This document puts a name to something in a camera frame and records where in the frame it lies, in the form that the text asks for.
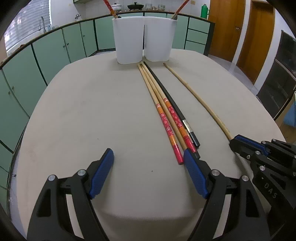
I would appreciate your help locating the chrome kitchen faucet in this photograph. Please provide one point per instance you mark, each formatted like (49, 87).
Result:
(42, 24)

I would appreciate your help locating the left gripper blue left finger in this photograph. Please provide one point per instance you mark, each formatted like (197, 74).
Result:
(50, 219)

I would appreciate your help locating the silver kettle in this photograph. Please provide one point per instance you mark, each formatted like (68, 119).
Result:
(77, 17)

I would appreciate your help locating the plain wooden chopstick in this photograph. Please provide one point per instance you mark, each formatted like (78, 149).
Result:
(202, 102)

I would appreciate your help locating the black wok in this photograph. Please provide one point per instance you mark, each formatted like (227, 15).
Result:
(135, 7)

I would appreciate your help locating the black glass cabinet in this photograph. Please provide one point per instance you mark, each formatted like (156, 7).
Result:
(279, 85)

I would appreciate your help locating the white double utensil holder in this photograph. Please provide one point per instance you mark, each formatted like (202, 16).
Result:
(136, 37)

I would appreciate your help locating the green lower kitchen cabinets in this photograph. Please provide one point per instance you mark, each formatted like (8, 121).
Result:
(27, 72)

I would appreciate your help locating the white cooking pot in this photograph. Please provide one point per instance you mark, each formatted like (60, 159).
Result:
(116, 7)

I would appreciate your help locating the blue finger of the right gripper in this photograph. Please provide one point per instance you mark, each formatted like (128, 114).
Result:
(243, 150)
(252, 143)

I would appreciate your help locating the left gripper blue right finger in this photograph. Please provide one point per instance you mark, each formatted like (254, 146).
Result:
(246, 219)

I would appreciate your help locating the glass jars on counter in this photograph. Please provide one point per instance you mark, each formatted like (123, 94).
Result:
(159, 7)

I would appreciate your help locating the red wooden chopstick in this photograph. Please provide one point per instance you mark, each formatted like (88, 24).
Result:
(179, 9)

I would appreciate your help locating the green thermos bottle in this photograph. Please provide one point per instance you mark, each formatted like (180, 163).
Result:
(204, 11)

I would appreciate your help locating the red patterned bamboo chopstick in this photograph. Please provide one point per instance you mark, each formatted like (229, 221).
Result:
(163, 117)

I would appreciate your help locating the window with white blinds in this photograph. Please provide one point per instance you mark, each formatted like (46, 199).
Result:
(26, 22)

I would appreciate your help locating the black chopstick silver band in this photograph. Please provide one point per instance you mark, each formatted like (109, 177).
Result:
(176, 108)

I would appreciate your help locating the brown wooden door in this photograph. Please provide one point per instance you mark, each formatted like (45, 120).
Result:
(257, 40)
(228, 16)

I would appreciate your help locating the red orange bamboo chopstick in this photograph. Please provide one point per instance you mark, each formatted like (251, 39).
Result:
(177, 122)

